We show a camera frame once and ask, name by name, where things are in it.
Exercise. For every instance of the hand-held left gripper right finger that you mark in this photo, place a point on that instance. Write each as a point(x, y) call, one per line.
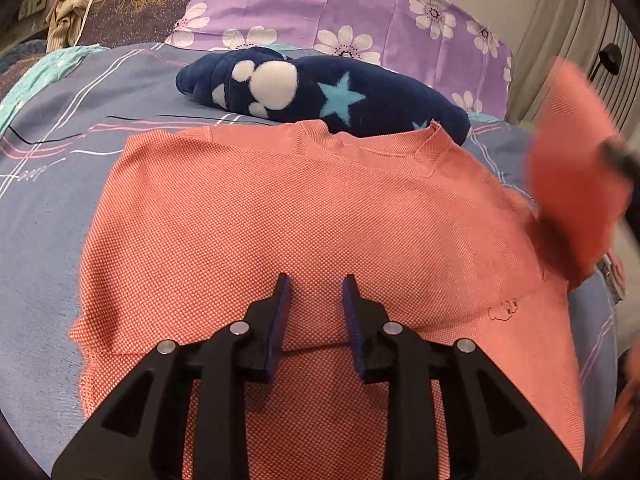
point(351, 320)

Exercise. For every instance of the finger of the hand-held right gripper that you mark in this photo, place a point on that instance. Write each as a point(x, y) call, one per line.
point(620, 157)

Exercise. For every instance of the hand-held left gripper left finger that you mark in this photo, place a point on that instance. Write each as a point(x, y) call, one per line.
point(280, 320)

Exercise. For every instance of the coral knit shirt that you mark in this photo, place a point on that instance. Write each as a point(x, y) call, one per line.
point(300, 210)

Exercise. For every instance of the black cabinet knob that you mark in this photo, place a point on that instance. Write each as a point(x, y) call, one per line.
point(610, 53)

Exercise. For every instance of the small pink white object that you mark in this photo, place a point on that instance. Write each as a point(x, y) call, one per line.
point(614, 280)

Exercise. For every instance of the beige cabinet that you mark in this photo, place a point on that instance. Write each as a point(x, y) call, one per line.
point(565, 20)

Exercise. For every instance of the navy star fleece blanket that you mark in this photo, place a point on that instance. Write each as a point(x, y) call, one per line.
point(380, 105)

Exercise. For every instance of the blue-grey plaid bed sheet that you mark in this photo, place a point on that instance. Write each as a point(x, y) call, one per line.
point(60, 185)

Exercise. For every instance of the purple floral pillow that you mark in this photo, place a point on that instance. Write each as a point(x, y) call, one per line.
point(350, 5)

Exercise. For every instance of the dark pillow with gold print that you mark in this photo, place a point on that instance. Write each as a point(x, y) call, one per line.
point(140, 0)

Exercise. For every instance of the beige striped cloth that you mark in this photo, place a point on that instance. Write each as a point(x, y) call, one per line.
point(65, 20)

